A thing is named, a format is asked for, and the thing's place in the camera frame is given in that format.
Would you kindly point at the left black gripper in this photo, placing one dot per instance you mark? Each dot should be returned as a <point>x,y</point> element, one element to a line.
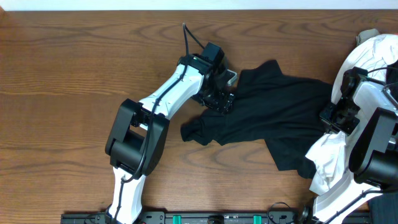
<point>218,101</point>

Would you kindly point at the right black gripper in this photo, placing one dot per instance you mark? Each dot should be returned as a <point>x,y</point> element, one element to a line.
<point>324,117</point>

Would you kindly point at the black t-shirt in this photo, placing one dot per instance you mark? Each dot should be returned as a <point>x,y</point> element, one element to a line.
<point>282,110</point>

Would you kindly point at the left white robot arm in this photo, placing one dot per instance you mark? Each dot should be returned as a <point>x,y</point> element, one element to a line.
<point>137,138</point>

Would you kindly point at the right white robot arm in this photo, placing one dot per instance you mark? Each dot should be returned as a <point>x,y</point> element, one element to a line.
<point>366,105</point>

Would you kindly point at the white shirt in pile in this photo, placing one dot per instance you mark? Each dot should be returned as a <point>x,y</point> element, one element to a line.
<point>331,152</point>

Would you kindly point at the grey-beige garment in pile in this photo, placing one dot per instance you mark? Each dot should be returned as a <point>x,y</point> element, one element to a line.
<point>365,35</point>

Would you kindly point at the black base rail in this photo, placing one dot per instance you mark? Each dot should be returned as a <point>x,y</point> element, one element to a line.
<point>276,215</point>

